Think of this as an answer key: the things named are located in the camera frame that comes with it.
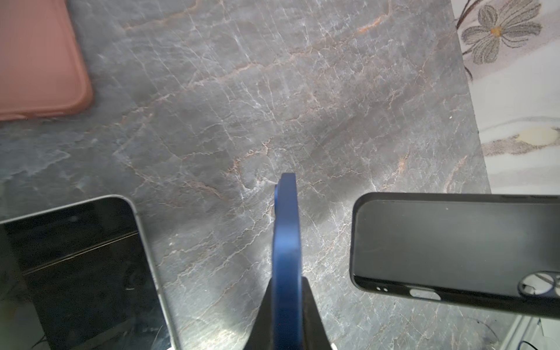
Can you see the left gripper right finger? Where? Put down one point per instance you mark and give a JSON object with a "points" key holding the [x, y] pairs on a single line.
{"points": [[314, 335]]}

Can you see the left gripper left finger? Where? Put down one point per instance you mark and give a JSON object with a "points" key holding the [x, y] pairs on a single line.
{"points": [[261, 336]]}

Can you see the blue phone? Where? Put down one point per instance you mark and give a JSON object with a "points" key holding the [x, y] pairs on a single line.
{"points": [[286, 281]]}

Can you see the black phone face down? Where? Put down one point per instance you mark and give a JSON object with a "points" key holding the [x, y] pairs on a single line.
{"points": [[498, 252]]}

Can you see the pink phone case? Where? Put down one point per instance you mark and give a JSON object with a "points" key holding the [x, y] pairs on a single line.
{"points": [[43, 72]]}

